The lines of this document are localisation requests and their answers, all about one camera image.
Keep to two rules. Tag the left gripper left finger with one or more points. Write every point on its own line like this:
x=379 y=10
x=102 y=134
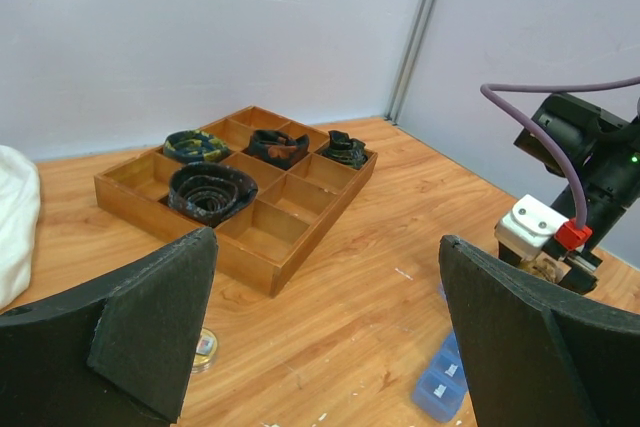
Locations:
x=114 y=351

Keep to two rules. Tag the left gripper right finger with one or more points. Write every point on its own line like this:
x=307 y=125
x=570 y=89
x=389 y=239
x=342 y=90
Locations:
x=534 y=353

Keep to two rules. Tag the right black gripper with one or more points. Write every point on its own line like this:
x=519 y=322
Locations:
x=579 y=278

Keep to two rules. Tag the gold jar lid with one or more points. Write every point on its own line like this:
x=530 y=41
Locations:
x=206 y=351

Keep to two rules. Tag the blue weekly pill organizer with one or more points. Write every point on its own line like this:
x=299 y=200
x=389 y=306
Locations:
x=442 y=386

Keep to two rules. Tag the clear jar of pills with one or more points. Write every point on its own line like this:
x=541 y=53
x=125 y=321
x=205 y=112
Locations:
x=544 y=268

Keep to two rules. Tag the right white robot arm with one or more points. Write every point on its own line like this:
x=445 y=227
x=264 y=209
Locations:
x=604 y=150

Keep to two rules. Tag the white crumpled cloth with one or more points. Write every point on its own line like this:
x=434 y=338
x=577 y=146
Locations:
x=20 y=208

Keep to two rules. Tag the rolled belt back left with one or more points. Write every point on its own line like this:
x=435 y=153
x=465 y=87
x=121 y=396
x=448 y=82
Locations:
x=190 y=146

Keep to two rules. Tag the wooden compartment tray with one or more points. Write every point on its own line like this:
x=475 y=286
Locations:
x=271 y=188

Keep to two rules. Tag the rolled belt middle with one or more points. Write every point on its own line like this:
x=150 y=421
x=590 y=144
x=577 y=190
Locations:
x=277 y=148

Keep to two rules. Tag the rolled belt right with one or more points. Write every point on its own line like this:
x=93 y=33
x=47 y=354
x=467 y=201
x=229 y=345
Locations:
x=345 y=150

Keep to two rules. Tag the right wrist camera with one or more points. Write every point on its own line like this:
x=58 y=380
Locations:
x=527 y=226

